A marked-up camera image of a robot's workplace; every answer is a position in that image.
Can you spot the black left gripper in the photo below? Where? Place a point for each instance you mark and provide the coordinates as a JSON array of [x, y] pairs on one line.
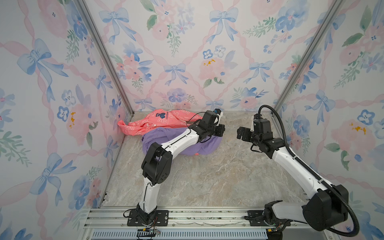
[[221, 129]]

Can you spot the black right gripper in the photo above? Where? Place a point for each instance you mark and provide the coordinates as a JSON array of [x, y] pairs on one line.
[[246, 131]]

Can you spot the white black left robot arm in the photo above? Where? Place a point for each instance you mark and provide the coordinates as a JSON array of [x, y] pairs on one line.
[[158, 160]]

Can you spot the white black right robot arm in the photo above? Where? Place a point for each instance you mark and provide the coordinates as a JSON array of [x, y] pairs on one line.
[[326, 206]]

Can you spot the pink bear print jacket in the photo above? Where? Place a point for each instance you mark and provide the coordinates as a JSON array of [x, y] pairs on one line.
[[159, 119]]

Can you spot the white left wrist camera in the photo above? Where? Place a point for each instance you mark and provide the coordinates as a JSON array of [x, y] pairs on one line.
[[219, 114]]

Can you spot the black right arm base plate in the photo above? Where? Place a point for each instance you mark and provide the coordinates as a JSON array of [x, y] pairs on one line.
[[258, 218]]

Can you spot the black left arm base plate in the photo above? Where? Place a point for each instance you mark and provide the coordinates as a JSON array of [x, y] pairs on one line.
[[138, 218]]

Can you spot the right aluminium corner post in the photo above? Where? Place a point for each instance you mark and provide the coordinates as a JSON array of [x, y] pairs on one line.
[[320, 33]]

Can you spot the aluminium corner post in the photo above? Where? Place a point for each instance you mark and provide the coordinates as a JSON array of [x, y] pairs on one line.
[[100, 46], [320, 33]]

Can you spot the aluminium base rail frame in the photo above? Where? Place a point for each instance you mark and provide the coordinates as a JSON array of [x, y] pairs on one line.
[[191, 223]]

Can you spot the left aluminium corner post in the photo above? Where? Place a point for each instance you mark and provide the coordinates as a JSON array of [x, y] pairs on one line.
[[100, 46]]

